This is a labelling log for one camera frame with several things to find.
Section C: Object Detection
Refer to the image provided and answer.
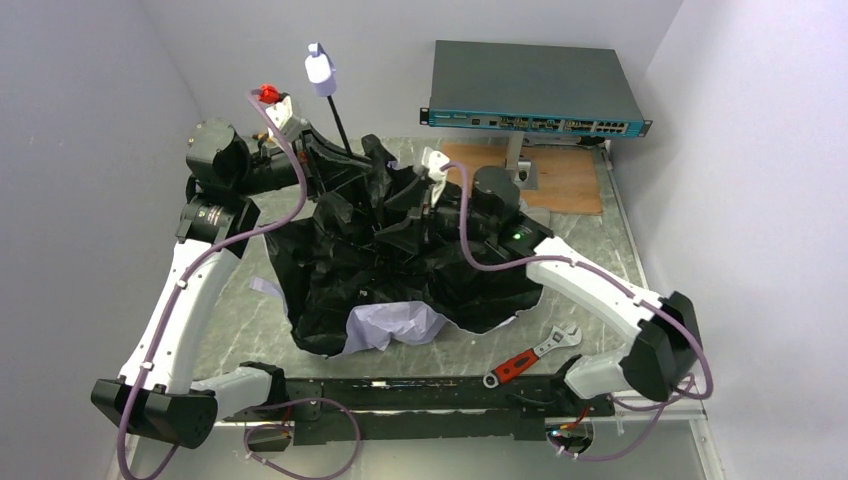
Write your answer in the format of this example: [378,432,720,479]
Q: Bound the lilac umbrella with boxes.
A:
[253,84,542,357]

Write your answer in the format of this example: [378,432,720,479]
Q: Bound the pink umbrella case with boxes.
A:
[520,202,551,227]

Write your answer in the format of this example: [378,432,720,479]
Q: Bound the wooden base board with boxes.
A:
[441,143,603,215]

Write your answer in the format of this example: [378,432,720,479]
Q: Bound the network switch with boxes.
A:
[419,40,652,190]

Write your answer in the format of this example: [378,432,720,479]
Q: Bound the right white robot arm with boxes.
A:
[374,163,704,405]

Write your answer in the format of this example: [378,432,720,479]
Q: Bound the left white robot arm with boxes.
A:
[91,119,371,449]

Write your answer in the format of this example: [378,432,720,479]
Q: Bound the black yellow tool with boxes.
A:
[577,136,606,148]

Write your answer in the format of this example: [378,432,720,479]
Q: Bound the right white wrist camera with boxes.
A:
[418,147,450,207]

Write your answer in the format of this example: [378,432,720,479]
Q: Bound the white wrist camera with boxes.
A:
[418,147,450,207]
[257,84,310,143]

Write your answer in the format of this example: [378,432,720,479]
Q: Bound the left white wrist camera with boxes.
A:
[257,84,310,143]

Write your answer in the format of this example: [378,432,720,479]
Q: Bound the red handled adjustable wrench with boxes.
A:
[482,324,582,389]

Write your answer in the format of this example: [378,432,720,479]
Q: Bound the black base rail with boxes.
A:
[227,375,615,446]

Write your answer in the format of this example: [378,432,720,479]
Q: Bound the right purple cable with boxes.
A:
[437,160,715,463]

